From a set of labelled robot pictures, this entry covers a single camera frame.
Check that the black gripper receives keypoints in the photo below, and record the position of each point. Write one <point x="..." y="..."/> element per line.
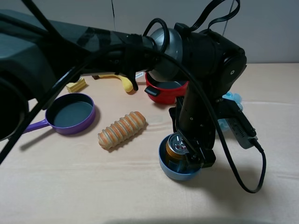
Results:
<point x="197" y="129"/>

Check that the yellow drink can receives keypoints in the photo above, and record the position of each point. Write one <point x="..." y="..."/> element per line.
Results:
<point x="176" y="152"/>

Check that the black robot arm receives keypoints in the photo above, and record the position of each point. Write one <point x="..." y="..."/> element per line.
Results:
<point x="38" y="58"/>

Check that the blue plastic bowl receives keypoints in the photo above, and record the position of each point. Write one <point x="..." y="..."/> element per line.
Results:
<point x="188" y="174"/>

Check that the blue mesh bath sponge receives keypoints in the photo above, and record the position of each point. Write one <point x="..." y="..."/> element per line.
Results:
<point x="235" y="99"/>

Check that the red cooking pot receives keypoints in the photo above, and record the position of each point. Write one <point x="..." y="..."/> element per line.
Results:
<point x="164" y="92"/>

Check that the ridged bread loaf toy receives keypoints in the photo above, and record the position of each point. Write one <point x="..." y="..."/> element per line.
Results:
<point x="121" y="130"/>

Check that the yellow plush banana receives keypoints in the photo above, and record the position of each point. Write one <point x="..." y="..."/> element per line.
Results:
<point x="126" y="83"/>

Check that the purple frying pan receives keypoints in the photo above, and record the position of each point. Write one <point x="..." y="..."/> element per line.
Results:
<point x="69" y="114"/>

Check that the yellow cake slice toy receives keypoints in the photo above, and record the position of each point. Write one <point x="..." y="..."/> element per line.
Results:
<point x="77" y="86"/>

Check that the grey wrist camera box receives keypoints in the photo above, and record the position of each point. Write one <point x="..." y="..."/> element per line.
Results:
<point x="238" y="123"/>

